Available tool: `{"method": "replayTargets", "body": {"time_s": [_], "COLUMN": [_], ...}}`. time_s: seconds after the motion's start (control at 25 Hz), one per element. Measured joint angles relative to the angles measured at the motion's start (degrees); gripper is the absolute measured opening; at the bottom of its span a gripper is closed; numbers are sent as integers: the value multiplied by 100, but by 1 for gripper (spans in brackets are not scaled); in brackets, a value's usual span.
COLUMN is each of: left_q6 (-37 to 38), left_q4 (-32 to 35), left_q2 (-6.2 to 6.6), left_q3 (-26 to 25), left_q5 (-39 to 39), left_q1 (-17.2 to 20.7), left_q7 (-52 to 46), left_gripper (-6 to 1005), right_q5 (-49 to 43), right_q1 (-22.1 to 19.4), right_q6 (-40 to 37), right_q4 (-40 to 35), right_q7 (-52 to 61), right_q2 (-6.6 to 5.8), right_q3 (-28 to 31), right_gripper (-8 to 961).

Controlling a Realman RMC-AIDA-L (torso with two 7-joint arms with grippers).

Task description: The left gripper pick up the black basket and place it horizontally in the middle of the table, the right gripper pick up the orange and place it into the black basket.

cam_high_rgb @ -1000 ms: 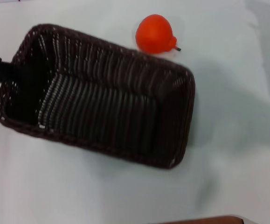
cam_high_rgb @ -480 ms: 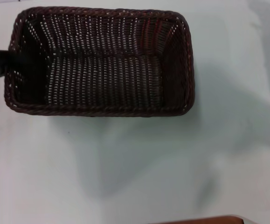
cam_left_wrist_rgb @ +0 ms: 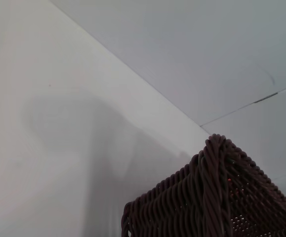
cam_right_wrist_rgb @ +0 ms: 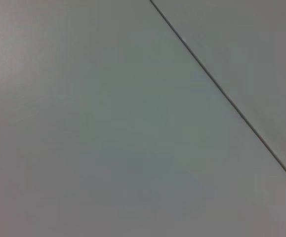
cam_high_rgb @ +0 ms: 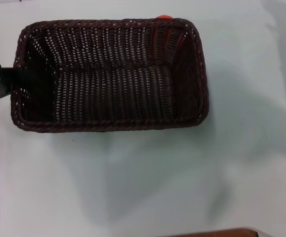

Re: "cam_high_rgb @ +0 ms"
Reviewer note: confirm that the dark brown woven basket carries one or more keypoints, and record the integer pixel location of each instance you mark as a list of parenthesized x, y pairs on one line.
[(113, 93)]

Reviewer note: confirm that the orange-red toy pear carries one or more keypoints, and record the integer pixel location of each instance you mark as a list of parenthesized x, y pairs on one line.
[(164, 17)]

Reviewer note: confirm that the brown panel edge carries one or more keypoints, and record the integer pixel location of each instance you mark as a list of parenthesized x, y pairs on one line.
[(219, 233)]

